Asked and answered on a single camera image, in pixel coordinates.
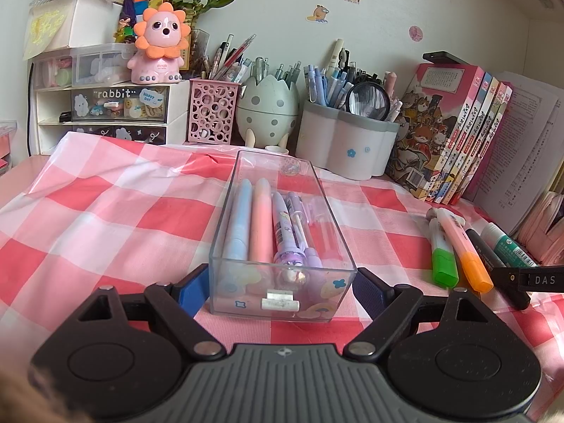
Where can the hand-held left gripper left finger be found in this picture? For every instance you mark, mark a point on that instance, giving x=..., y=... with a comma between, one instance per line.
x=194, y=293

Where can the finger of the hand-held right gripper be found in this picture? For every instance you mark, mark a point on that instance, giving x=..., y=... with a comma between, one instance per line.
x=506, y=278

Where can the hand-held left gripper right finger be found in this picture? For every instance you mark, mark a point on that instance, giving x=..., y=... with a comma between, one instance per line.
x=368, y=293

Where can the green white glue stick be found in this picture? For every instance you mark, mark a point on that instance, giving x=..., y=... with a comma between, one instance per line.
x=506, y=246

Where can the orange highlighter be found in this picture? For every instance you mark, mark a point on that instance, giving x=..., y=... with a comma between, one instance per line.
x=473, y=268

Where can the black marker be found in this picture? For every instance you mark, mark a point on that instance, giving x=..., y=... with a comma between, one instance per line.
x=484, y=251

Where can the clear plastic organizer box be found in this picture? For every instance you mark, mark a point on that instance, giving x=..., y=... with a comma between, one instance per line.
x=238, y=304

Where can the green highlighter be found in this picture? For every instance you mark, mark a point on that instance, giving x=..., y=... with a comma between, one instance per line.
x=445, y=266

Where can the light blue highlighter pen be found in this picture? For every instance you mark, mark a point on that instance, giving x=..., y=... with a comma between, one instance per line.
x=238, y=220

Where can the purple mechanical pencil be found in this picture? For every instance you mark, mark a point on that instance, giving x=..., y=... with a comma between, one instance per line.
x=300, y=224

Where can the pink highlighter pen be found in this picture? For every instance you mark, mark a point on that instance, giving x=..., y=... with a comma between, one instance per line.
x=262, y=224

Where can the white purple cartoon pen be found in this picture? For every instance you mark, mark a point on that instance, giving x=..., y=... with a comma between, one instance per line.
x=282, y=233

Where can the pink pencil case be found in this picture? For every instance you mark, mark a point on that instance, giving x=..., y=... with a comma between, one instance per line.
x=546, y=224

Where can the red white checked tablecloth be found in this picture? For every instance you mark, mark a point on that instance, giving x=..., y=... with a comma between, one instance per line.
x=132, y=211

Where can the printed paper document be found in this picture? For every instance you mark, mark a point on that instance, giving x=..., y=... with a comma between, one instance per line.
x=520, y=141

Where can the white grey pen holder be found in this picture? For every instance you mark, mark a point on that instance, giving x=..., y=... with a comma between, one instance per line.
x=343, y=145

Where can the pink spine comic book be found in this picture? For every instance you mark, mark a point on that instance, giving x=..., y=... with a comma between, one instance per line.
x=432, y=132

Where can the pink perforated pen holder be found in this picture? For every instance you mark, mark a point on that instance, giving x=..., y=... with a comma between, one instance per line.
x=213, y=110

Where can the white drawer cabinet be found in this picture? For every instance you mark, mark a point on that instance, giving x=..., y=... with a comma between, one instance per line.
x=176, y=105

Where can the black magnifying glass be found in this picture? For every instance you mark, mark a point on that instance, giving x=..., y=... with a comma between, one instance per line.
x=368, y=101

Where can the egg shaped pen holder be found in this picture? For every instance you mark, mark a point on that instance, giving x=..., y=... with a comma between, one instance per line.
x=264, y=110

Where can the large bunch of assorted pens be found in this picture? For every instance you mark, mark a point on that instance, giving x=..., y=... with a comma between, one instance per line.
x=328, y=83

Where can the black bookend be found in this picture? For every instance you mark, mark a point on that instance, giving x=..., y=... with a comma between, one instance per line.
x=440, y=57

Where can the bundle of gel pens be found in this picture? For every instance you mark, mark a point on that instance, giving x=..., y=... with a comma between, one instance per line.
x=260, y=68

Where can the bundle of red black pens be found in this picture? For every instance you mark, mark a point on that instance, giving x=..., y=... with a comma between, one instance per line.
x=224, y=59

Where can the stack of pink folders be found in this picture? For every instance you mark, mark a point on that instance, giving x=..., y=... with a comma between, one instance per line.
x=4, y=145

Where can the clear stacking drawer box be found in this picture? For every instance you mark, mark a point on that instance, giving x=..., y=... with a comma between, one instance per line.
x=101, y=64

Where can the pink lion pencil sharpener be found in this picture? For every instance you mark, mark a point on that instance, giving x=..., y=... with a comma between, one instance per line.
x=161, y=31

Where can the small colourful toys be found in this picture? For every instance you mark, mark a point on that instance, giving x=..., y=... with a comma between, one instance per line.
x=124, y=28

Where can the white storage box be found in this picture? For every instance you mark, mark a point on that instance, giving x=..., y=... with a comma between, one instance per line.
x=92, y=22

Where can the yellow lace paper sheet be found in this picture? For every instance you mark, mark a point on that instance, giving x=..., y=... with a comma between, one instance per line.
x=42, y=31

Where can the round pink wall sticker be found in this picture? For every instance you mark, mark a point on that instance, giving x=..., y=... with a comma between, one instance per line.
x=415, y=33

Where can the cartoon beaver wall sticker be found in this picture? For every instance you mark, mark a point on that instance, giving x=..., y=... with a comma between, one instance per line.
x=318, y=13

